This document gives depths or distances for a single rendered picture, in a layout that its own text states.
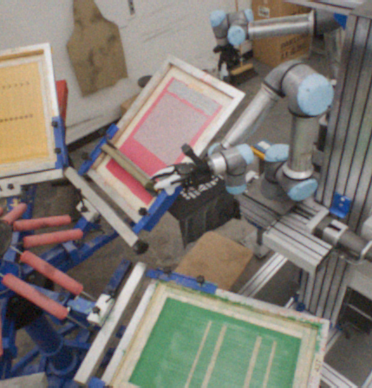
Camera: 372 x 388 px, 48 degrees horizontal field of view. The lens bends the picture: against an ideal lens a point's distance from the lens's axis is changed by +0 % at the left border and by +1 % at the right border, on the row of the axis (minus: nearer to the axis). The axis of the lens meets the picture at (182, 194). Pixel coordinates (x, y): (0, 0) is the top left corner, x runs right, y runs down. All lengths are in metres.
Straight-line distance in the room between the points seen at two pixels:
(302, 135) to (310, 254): 0.53
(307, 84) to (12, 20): 2.82
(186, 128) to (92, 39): 2.15
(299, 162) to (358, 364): 1.43
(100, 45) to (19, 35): 0.71
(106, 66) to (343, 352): 3.09
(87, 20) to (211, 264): 2.34
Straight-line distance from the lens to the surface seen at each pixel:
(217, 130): 1.96
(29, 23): 3.86
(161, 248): 3.34
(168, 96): 2.27
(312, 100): 1.42
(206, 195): 2.34
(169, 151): 2.09
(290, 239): 1.85
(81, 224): 2.17
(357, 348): 2.74
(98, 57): 4.16
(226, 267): 3.16
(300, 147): 1.57
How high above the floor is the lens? 2.63
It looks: 45 degrees down
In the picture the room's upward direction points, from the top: 9 degrees counter-clockwise
